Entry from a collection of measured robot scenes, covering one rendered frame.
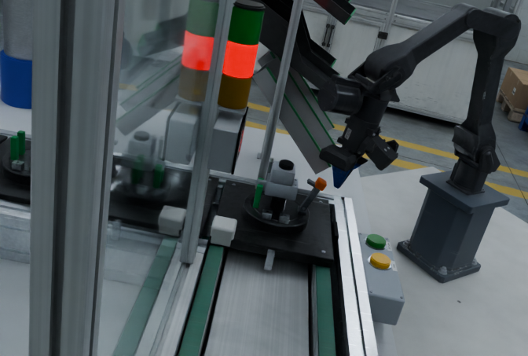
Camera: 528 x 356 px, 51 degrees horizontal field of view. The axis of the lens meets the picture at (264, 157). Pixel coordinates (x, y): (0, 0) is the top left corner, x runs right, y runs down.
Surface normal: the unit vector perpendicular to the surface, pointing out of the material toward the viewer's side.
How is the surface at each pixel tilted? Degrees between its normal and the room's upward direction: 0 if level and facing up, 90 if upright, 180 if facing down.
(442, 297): 0
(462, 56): 90
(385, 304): 90
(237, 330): 0
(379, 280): 0
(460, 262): 90
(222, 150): 90
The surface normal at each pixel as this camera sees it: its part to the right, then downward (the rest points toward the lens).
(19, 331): 0.18, -0.89
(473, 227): 0.54, 0.44
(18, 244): -0.07, 0.40
